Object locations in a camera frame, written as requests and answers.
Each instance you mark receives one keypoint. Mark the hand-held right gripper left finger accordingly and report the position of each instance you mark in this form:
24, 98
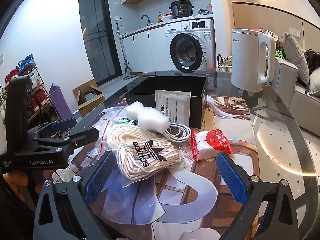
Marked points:
97, 177

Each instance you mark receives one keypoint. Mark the black cardboard box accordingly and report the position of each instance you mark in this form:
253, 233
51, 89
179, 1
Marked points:
197, 105

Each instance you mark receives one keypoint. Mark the white paper sachet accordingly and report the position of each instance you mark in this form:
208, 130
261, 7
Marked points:
172, 105

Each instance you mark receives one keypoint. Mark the dark glass door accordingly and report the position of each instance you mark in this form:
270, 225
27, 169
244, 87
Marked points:
100, 42

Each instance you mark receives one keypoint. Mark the green medicine sachet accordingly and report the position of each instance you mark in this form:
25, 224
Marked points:
123, 120

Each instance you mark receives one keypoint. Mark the green cloth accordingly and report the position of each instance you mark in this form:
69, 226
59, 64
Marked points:
280, 55

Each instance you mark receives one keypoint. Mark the wall switch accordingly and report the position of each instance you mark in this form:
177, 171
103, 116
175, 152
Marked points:
296, 32

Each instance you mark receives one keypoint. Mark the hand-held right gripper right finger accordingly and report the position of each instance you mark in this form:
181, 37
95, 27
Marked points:
231, 177

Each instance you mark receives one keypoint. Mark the flat mop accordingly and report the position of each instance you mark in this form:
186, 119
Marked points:
127, 72

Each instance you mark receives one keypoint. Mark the shoe rack with shoes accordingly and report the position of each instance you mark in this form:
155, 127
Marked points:
37, 97

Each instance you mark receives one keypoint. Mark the wicker basket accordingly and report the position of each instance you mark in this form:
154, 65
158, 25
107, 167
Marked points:
225, 65

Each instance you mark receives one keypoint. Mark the grey cushion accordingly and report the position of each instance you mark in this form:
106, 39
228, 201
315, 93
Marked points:
296, 55

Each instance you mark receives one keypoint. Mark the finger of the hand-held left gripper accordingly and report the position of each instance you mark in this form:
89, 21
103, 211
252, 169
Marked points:
63, 124
82, 136

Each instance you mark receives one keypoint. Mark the clothes pile on washer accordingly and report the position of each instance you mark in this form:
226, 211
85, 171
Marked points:
205, 11

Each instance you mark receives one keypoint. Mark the person's left hand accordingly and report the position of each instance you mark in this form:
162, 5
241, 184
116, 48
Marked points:
15, 182

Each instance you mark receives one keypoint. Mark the white washing machine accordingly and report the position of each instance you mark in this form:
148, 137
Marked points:
190, 52

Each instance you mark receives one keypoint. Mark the brown cardboard box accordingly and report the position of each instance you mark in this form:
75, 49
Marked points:
92, 105

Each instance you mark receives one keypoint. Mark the patterned cloth pile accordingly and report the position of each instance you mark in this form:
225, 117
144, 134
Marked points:
268, 33

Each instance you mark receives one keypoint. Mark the black backpack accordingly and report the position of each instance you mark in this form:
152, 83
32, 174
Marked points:
312, 60

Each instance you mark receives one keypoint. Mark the light grey sofa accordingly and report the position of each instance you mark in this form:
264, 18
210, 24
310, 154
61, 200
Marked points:
300, 110

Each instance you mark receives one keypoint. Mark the purple yoga mat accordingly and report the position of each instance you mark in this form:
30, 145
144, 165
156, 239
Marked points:
60, 102

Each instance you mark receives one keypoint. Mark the dark kitchen faucet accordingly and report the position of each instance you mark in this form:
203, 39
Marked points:
146, 17

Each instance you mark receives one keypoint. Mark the black pressure cooker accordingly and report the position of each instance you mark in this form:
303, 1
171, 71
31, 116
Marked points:
180, 9

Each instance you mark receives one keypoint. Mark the white foam wrap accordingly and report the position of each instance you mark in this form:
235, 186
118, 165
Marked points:
150, 120

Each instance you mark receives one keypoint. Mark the printed table mat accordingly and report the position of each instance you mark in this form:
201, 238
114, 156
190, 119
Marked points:
175, 205

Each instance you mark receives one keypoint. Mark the white base cabinet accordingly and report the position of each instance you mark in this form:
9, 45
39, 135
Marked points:
145, 52

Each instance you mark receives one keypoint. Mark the red and white tissue packet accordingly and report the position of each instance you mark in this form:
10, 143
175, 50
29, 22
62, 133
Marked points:
207, 150

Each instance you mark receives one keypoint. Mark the white bowl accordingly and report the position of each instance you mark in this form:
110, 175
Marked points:
166, 18

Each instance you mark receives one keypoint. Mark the white electric kettle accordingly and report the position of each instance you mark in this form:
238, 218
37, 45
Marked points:
245, 62

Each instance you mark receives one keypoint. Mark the printed bag of white laces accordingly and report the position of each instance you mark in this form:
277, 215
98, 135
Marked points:
150, 155

